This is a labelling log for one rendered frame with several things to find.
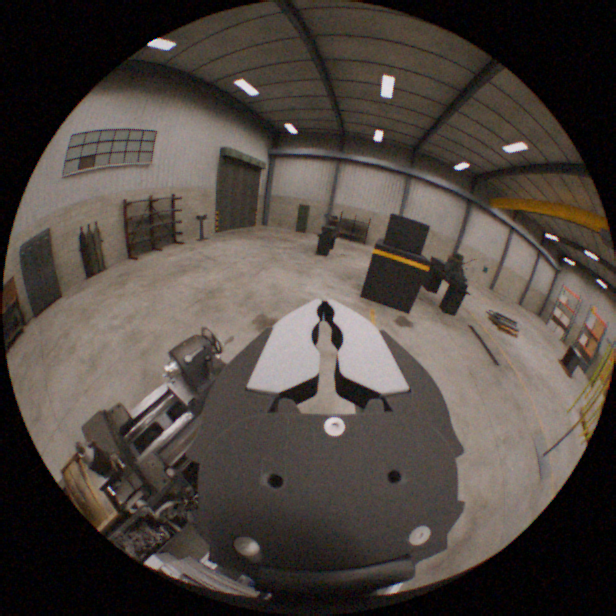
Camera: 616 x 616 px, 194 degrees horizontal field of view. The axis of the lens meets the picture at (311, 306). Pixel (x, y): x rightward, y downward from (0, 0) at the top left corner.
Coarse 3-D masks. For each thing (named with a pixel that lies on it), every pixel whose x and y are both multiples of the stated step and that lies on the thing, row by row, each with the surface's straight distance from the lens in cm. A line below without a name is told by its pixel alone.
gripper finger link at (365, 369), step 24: (336, 312) 11; (336, 336) 10; (360, 336) 9; (336, 360) 8; (360, 360) 8; (384, 360) 8; (336, 384) 8; (360, 384) 7; (384, 384) 7; (360, 408) 9
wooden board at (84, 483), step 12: (72, 456) 122; (60, 468) 132; (72, 468) 125; (84, 468) 116; (72, 480) 125; (84, 480) 116; (72, 492) 127; (84, 492) 117; (96, 492) 110; (84, 504) 119; (96, 504) 111; (108, 504) 105; (96, 516) 114; (108, 516) 107; (120, 516) 103; (96, 528) 117
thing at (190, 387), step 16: (192, 336) 81; (208, 336) 85; (176, 352) 76; (192, 352) 75; (208, 352) 78; (176, 368) 77; (192, 368) 76; (208, 368) 80; (176, 384) 94; (192, 384) 84; (208, 384) 88; (192, 400) 88
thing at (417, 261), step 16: (400, 224) 417; (416, 224) 421; (384, 240) 418; (400, 240) 419; (416, 240) 422; (384, 256) 381; (400, 256) 382; (416, 256) 387; (368, 272) 390; (384, 272) 388; (400, 272) 389; (416, 272) 392; (368, 288) 401; (384, 288) 398; (400, 288) 399; (416, 288) 402; (384, 304) 412; (400, 304) 412
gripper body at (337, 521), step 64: (256, 448) 6; (320, 448) 5; (384, 448) 6; (448, 448) 7; (192, 512) 6; (256, 512) 5; (320, 512) 5; (384, 512) 6; (448, 512) 6; (256, 576) 6; (320, 576) 6; (384, 576) 6
